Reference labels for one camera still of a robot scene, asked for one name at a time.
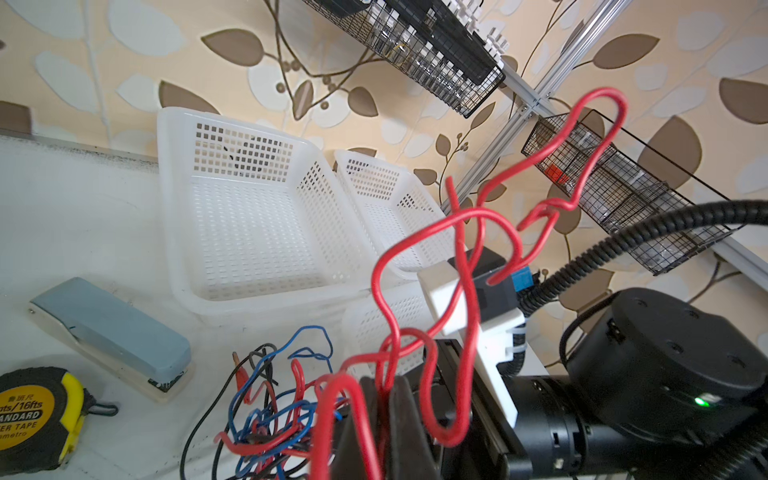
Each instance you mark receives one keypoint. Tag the black wire basket wall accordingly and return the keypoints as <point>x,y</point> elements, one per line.
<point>383,31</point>
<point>635,179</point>

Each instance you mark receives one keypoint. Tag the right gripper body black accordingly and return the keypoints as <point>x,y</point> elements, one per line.
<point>658,389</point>

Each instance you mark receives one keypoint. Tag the white basket back left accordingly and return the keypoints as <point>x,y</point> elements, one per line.
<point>254,219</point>

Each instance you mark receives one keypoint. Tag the red object in wire basket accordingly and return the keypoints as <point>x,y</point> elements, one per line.
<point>556,175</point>

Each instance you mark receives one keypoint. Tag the white basket back right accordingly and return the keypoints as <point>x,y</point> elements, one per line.
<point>393,204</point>

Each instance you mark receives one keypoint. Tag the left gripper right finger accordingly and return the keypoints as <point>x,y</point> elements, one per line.
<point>409,453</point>

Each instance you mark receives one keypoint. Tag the white basket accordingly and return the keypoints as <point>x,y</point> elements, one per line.
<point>254,219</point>
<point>393,204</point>
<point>364,327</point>

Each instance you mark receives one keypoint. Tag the black wire basket right wall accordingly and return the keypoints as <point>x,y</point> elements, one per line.
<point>635,179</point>

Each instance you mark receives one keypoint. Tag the black socket holder tool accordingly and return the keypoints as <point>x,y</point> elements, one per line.
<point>452,27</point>

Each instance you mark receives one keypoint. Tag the aluminium frame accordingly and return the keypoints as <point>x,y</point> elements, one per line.
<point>536,102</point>

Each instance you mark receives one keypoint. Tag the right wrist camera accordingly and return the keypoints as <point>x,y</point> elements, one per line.
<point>502,346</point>

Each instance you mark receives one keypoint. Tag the yellow black tape measure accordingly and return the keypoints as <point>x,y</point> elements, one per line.
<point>43,410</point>

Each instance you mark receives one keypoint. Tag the black wire basket back wall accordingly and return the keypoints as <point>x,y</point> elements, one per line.
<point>383,31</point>

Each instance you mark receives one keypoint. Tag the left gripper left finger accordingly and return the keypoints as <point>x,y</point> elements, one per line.
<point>358,452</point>

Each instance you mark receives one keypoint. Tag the grey blue stapler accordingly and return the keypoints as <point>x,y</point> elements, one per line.
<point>141,351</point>

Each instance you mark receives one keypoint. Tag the white basket front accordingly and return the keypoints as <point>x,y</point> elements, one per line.
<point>364,327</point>

